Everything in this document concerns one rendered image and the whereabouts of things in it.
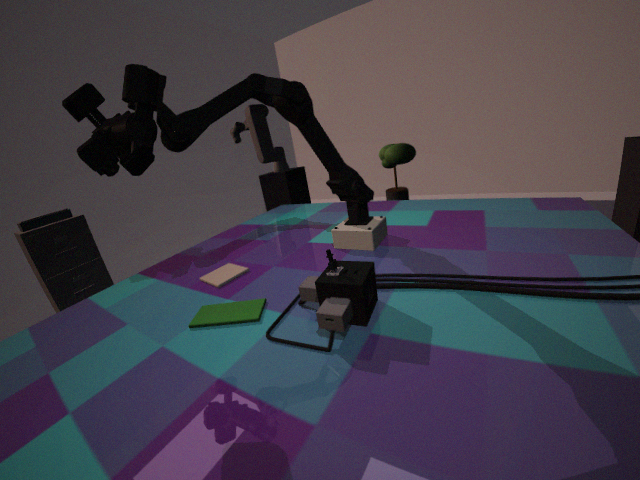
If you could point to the green flat rectangular slab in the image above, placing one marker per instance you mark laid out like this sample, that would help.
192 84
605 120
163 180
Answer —
229 313

